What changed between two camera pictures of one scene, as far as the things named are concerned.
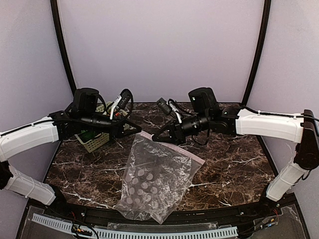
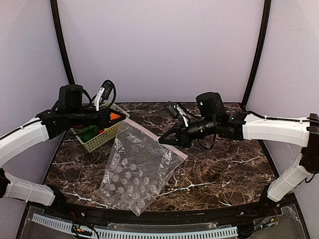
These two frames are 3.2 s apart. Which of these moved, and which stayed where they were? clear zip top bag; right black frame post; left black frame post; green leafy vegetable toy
Moved: clear zip top bag
Stayed: left black frame post; green leafy vegetable toy; right black frame post
